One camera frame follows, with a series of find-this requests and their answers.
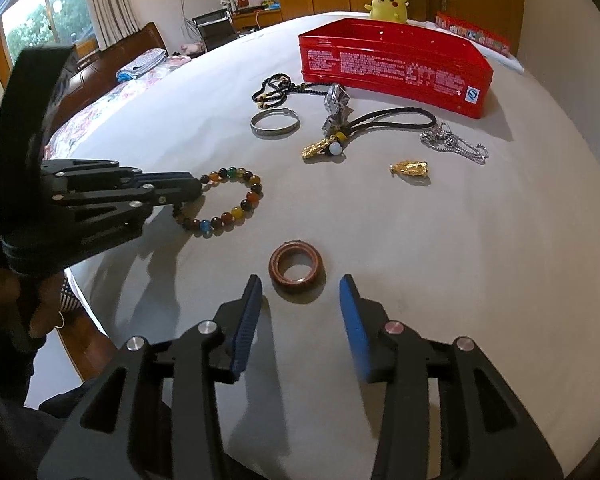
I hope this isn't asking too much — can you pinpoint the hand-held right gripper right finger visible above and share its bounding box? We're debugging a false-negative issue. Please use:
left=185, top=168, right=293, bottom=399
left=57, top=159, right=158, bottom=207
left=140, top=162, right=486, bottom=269
left=339, top=274, right=565, bottom=480

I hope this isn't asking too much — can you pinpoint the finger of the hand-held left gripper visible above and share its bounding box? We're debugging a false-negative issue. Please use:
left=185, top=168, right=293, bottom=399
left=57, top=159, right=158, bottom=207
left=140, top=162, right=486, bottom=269
left=41, top=159, right=202, bottom=196
left=50, top=185, right=201, bottom=226

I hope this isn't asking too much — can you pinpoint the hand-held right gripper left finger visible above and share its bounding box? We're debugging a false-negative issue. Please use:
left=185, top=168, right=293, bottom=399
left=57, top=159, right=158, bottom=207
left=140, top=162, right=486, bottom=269
left=37, top=274, right=264, bottom=480

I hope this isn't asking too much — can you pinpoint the brown ring bangle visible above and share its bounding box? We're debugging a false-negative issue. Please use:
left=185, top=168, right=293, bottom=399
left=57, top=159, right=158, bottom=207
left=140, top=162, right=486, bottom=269
left=268, top=241, right=326, bottom=295

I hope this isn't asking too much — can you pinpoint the colourful bead bracelet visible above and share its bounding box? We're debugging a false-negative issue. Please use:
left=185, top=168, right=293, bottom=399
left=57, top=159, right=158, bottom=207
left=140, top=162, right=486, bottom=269
left=172, top=166, right=263, bottom=237

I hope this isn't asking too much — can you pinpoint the silver bangle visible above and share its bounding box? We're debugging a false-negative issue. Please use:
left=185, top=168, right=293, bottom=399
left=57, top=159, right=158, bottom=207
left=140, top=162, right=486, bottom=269
left=250, top=107, right=301, bottom=139

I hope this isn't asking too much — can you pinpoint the black cord gold charm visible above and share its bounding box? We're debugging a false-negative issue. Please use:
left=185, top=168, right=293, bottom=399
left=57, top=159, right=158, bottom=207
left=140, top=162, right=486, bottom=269
left=302, top=107, right=438, bottom=162

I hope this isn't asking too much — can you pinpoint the black cord bead necklace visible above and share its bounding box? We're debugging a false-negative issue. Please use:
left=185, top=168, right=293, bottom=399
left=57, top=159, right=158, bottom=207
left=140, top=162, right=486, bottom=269
left=252, top=74, right=331, bottom=110

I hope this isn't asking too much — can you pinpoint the gold pendant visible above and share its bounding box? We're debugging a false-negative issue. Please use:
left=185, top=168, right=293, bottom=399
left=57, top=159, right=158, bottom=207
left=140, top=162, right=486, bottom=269
left=390, top=160, right=430, bottom=181

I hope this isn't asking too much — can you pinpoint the silver chain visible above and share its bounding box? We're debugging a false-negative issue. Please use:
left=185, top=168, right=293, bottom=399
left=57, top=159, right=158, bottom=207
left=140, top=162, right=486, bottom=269
left=420, top=122, right=490, bottom=165

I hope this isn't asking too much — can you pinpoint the red tin box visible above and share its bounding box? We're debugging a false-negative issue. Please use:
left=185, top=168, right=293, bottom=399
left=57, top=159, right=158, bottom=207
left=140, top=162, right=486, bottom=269
left=298, top=17, right=493, bottom=120

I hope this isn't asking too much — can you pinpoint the person's left hand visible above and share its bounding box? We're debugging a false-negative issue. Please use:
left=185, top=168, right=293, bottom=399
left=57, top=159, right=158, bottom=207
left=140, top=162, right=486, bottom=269
left=0, top=266, right=76, bottom=342

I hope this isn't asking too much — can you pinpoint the floral blanket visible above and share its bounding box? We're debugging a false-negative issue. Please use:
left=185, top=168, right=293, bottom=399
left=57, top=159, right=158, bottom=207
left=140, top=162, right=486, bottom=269
left=45, top=52, right=196, bottom=161

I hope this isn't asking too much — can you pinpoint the striped cloth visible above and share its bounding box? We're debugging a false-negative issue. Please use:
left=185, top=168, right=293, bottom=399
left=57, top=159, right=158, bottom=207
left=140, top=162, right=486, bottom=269
left=60, top=279, right=88, bottom=317

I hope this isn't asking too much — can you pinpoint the blue white cloth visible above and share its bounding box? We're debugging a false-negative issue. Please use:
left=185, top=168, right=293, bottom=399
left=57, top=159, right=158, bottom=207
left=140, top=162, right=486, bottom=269
left=116, top=48, right=167, bottom=82

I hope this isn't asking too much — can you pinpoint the wooden headboard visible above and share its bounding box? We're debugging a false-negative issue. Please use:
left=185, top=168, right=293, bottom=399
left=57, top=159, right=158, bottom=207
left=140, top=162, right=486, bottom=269
left=45, top=22, right=168, bottom=136

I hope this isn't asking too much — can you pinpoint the window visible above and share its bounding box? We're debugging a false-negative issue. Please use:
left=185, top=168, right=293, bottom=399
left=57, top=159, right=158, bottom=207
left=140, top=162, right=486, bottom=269
left=0, top=0, right=98, bottom=76

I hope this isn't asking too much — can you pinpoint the black office chair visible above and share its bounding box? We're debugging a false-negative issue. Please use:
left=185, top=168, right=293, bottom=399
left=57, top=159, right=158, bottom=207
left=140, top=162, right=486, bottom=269
left=192, top=10, right=238, bottom=51

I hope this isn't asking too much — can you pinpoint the wooden desk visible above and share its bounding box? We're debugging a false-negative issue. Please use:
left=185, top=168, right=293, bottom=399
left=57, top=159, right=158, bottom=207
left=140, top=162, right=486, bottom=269
left=230, top=5, right=283, bottom=31

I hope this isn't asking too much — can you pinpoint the beige curtain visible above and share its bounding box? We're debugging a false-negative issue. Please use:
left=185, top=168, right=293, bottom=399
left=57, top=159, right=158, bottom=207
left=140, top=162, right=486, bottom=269
left=77, top=0, right=141, bottom=51

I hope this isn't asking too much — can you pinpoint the yellow plush toy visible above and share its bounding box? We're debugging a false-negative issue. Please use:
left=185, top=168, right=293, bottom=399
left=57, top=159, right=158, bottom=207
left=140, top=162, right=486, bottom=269
left=364, top=0, right=412, bottom=25

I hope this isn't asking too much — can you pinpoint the white towel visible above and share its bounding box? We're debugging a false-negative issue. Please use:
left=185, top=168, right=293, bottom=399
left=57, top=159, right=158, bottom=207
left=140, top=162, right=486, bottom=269
left=420, top=20, right=523, bottom=73

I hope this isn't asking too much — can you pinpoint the red printed box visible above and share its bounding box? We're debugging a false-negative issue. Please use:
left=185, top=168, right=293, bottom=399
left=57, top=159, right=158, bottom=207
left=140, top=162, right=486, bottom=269
left=435, top=11, right=511, bottom=56

